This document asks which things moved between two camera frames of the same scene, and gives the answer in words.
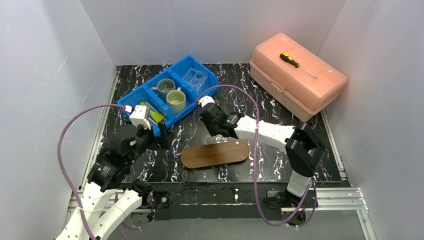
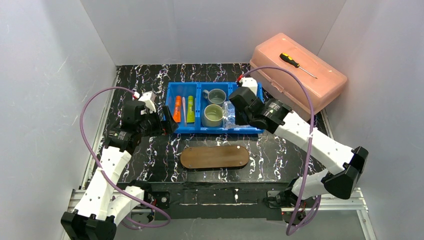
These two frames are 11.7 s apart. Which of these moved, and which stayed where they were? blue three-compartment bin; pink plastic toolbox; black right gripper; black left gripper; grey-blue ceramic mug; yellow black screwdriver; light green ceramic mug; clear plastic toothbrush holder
Moved: blue three-compartment bin; black left gripper; clear plastic toothbrush holder; black right gripper; light green ceramic mug; grey-blue ceramic mug
Stayed: pink plastic toolbox; yellow black screwdriver
